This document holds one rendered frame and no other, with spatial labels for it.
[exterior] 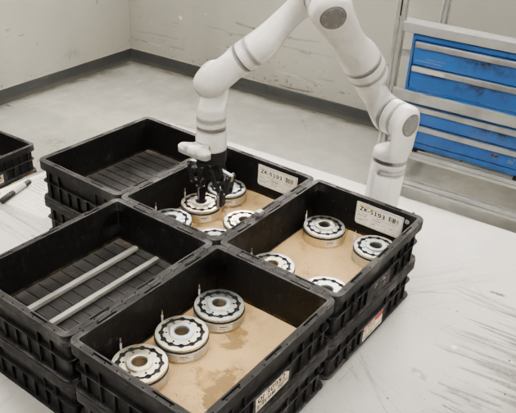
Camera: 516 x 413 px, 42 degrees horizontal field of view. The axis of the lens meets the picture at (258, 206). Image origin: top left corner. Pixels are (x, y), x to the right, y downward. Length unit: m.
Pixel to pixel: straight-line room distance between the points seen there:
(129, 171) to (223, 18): 3.11
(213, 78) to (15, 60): 3.40
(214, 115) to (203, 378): 0.61
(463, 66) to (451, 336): 1.88
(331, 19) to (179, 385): 0.77
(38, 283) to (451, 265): 1.06
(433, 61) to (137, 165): 1.78
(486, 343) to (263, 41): 0.84
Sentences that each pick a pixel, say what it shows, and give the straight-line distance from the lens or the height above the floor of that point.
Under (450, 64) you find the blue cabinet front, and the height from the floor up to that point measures 0.78.
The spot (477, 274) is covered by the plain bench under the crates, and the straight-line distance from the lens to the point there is 1.87.
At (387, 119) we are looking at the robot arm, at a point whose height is 1.08.
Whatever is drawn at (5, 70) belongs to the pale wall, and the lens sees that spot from 4.78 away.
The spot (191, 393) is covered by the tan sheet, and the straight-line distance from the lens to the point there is 1.22.
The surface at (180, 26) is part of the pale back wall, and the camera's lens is 5.19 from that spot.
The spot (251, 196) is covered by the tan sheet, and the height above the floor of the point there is 0.83.
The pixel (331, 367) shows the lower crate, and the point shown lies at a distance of 1.44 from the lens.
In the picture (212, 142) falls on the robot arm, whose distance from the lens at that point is 1.57.
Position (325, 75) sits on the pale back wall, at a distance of 4.58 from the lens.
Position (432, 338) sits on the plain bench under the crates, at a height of 0.70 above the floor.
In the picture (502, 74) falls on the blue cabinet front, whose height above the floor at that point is 0.78.
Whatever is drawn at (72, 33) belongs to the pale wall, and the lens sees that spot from 5.11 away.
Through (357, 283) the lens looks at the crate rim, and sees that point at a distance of 1.34.
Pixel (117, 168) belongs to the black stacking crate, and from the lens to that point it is 1.96.
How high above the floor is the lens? 1.70
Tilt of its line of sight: 30 degrees down
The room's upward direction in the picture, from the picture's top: 3 degrees clockwise
